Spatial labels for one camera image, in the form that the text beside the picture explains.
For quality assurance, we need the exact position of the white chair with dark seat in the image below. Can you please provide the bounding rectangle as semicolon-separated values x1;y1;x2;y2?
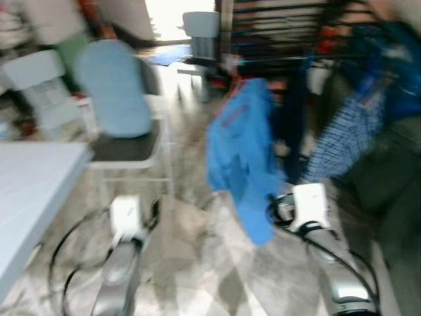
86;56;177;201

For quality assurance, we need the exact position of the blue plaid shirt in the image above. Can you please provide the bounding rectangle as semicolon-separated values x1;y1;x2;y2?
301;86;387;185

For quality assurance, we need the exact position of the navy garment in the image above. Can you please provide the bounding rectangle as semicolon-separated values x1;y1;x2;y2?
275;58;311;180

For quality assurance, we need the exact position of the green leather sofa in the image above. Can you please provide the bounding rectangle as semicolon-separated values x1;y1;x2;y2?
328;66;421;316

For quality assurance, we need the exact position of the large pale grey folding table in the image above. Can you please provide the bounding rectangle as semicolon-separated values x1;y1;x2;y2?
0;141;94;300

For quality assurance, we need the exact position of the light blue cushion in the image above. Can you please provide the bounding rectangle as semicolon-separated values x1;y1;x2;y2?
72;38;157;139

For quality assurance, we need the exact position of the green cushion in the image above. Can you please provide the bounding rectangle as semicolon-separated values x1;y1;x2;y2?
56;30;94;74

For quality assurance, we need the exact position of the blue bag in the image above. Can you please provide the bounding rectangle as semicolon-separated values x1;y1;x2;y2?
368;22;421;127

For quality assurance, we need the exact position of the white child chair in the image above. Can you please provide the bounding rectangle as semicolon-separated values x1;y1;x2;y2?
176;11;222;103

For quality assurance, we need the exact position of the black clothes rack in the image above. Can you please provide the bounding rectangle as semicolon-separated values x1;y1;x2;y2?
220;0;395;76

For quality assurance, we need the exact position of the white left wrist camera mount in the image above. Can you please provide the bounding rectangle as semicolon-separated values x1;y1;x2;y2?
109;195;149;242

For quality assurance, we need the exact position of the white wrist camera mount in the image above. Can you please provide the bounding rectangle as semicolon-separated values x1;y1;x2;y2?
289;183;330;232
109;195;149;242

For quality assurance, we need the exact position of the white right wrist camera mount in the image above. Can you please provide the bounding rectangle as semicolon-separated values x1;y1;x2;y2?
289;183;330;232

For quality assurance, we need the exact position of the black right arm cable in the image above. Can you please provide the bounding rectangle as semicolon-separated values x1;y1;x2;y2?
303;227;384;311

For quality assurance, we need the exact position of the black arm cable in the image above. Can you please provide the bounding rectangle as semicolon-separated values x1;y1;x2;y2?
303;227;384;311
47;207;112;316

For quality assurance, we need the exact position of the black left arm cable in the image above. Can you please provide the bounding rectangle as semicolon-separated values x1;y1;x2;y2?
47;207;112;316

